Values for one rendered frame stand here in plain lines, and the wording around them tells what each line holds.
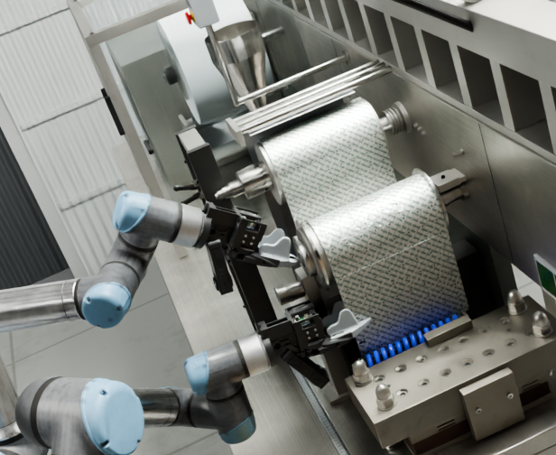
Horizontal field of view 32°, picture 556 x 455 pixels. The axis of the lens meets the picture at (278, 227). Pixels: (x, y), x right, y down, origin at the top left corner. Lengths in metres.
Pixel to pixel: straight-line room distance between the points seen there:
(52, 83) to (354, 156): 2.91
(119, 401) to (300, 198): 0.66
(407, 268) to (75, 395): 0.68
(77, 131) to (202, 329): 2.49
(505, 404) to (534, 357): 0.10
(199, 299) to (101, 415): 1.13
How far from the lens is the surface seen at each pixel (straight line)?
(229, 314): 2.46
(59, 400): 1.55
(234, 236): 1.77
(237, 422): 1.85
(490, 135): 1.67
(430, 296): 1.90
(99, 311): 1.66
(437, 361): 1.83
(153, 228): 1.73
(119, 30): 2.62
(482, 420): 1.81
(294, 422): 2.03
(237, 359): 1.80
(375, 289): 1.84
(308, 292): 1.88
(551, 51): 1.37
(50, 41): 4.70
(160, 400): 1.86
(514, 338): 1.84
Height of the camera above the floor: 2.11
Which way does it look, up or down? 26 degrees down
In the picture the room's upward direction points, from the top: 20 degrees counter-clockwise
